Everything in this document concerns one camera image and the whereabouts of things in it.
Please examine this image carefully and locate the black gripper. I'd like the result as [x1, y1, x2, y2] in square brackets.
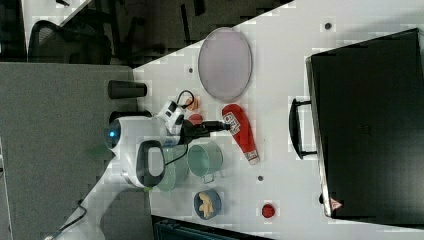
[179, 120, 230, 144]

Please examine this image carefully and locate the red ketchup bottle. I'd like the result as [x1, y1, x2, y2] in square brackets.
[221, 104, 260, 165]

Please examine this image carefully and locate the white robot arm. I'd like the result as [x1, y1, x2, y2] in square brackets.
[45, 100, 230, 240]

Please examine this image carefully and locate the green oval strainer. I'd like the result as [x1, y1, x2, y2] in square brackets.
[157, 145, 188, 192]

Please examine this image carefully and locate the red tomato toy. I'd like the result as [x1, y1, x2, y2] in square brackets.
[189, 114, 203, 125]

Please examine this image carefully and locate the green metal pot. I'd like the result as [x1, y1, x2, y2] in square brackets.
[187, 142, 223, 184]

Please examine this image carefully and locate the grey round plate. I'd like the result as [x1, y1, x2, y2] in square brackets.
[198, 27, 252, 102]

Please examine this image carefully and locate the blue bowl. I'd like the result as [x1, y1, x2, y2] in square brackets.
[193, 190, 222, 220]

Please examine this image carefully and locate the yellow food in bowl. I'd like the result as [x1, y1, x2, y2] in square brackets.
[199, 193, 214, 219]

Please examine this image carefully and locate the black cylinder cup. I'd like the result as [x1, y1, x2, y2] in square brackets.
[108, 80, 147, 99]

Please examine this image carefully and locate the dark blue crate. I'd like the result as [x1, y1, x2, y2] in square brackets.
[154, 220, 267, 240]

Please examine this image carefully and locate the black toaster oven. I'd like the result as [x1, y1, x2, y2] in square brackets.
[305, 28, 424, 229]

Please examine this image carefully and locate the black office chair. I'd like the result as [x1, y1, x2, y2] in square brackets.
[27, 20, 112, 65]

